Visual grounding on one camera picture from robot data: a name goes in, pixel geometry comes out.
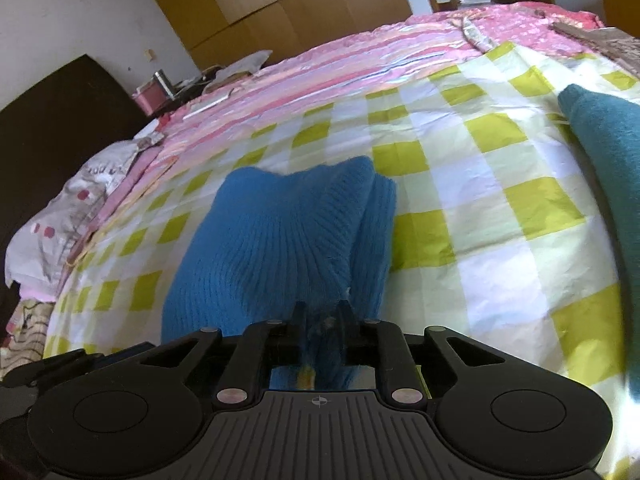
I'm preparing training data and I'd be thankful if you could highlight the wooden wardrobe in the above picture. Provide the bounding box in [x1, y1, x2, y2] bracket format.
[131, 0, 414, 72]

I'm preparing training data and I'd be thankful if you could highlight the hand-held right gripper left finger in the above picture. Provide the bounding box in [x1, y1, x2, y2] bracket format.
[142, 301, 307, 409]

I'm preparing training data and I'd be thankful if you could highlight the white cloth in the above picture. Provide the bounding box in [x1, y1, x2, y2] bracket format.
[215, 50, 274, 81]

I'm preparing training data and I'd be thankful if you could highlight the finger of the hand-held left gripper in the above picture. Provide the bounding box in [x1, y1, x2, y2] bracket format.
[0, 342, 156, 402]

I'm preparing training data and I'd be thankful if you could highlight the grey patterned cloth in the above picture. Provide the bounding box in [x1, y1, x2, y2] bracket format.
[550, 22, 640, 77]

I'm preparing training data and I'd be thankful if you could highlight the pink striped quilt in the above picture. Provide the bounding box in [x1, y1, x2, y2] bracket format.
[67, 2, 608, 266]

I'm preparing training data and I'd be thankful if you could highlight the dark wooden headboard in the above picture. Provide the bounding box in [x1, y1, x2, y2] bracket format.
[0, 55, 152, 311]

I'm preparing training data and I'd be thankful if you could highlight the blue knitted sweater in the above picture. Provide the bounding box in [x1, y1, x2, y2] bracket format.
[161, 156, 399, 392]

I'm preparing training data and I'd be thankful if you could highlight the metal cup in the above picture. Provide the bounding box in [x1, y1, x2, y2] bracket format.
[154, 70, 175, 101]

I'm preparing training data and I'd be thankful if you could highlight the pink box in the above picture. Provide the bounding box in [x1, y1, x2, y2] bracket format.
[132, 82, 166, 116]

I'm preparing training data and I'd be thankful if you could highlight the brown striped woven mat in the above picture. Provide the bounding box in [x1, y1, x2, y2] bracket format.
[0, 300, 57, 362]

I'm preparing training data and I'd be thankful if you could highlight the grey dotted pillow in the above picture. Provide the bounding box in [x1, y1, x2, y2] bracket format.
[5, 132, 167, 289]

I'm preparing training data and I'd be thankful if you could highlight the white flat strip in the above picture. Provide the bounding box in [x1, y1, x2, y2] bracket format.
[182, 92, 236, 121]

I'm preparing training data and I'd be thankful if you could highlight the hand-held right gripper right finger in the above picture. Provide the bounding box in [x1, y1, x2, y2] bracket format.
[337, 300, 506, 407]

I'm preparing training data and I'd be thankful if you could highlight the teal folded cloth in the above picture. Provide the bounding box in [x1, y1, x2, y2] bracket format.
[557, 84, 640, 397]

